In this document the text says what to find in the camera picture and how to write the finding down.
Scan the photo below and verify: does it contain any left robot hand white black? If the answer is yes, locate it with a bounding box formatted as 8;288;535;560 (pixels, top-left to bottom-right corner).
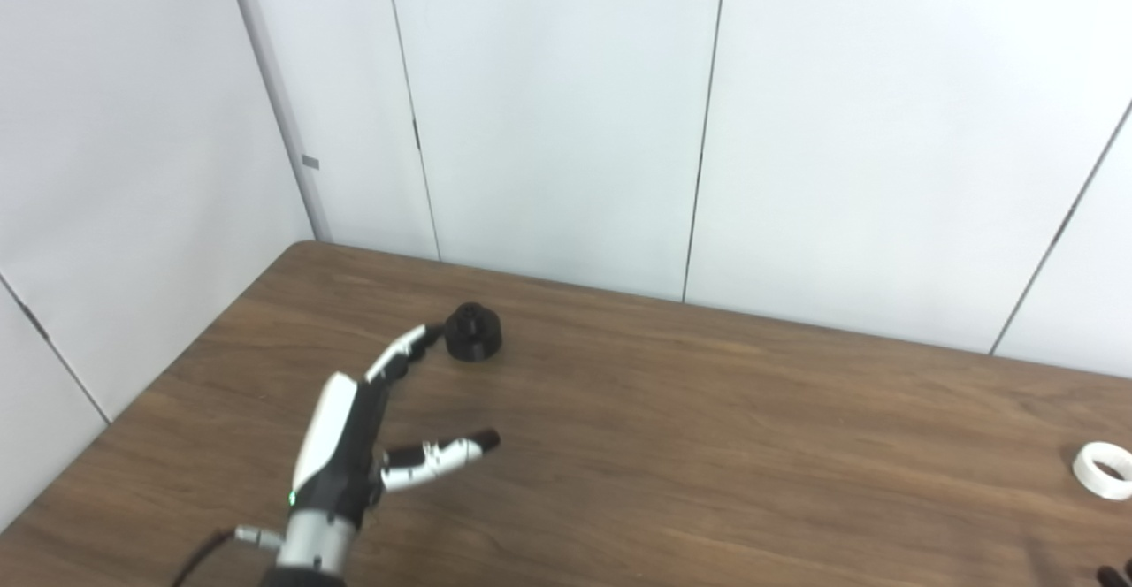
290;324;501;528

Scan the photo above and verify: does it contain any white plastic ring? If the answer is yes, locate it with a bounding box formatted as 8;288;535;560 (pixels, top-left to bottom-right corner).
1073;441;1132;501

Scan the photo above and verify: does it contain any round black plastic part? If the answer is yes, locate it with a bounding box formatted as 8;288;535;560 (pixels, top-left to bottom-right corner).
444;301;503;363

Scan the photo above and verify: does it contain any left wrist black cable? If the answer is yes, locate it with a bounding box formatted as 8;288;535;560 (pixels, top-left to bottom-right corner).
172;525;285;587

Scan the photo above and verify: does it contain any grey wall corner post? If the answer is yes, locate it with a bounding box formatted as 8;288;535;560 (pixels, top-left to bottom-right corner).
221;0;333;244

